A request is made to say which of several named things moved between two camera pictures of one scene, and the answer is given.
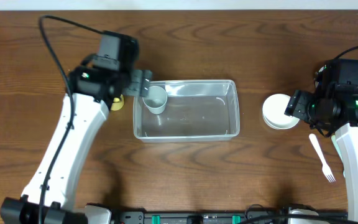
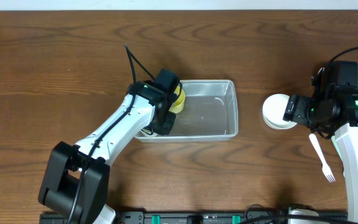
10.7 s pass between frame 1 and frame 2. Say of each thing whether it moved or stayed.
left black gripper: moved
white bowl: stayed
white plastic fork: stayed
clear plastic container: stayed
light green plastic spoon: stayed
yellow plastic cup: moved
